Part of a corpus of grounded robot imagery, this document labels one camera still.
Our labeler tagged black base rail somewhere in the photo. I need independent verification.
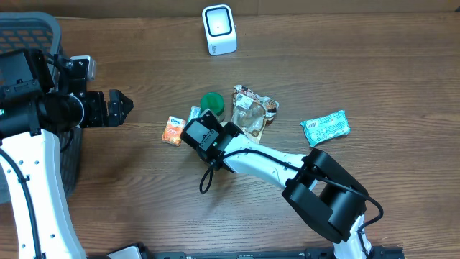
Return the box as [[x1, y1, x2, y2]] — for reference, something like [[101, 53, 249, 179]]
[[86, 242, 405, 259]]

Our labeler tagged grey plastic mesh basket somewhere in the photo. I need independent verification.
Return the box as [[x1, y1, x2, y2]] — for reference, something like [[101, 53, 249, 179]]
[[1, 12, 83, 197]]

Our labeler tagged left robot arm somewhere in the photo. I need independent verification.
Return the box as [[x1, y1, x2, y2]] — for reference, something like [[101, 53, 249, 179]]
[[1, 49, 134, 258]]

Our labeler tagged mint green wipes pack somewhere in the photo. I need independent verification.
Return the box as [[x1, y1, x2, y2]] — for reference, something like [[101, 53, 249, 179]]
[[300, 110, 351, 147]]

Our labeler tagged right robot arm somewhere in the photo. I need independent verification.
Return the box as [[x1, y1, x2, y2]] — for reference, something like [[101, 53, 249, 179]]
[[180, 109, 382, 258]]

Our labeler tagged beige snack pouch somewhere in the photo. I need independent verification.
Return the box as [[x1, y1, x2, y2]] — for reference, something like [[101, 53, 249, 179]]
[[230, 85, 280, 144]]

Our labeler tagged green lid jar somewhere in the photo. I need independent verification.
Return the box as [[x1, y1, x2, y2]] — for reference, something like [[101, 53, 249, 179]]
[[201, 92, 225, 122]]

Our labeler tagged white barcode scanner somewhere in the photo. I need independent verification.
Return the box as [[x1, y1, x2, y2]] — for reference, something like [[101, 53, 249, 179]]
[[202, 4, 237, 56]]

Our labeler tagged orange tissue pack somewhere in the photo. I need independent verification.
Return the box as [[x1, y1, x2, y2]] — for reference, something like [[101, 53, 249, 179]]
[[162, 116, 186, 147]]

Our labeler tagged blue tissue pack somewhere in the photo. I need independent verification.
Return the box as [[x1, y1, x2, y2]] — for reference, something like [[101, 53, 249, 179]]
[[188, 106, 201, 122]]

